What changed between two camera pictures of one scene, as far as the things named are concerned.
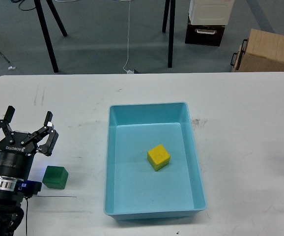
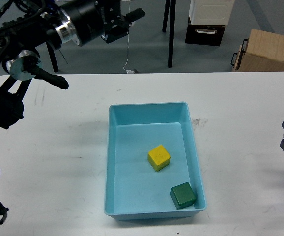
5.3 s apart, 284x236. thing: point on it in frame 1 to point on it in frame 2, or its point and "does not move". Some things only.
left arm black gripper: x=16 y=151 to x=89 y=19
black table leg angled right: x=165 y=17 does not move
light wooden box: x=265 y=52 does not move
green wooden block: x=55 y=177 to x=183 y=195
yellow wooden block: x=158 y=157 does not move
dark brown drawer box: x=204 y=34 does not move
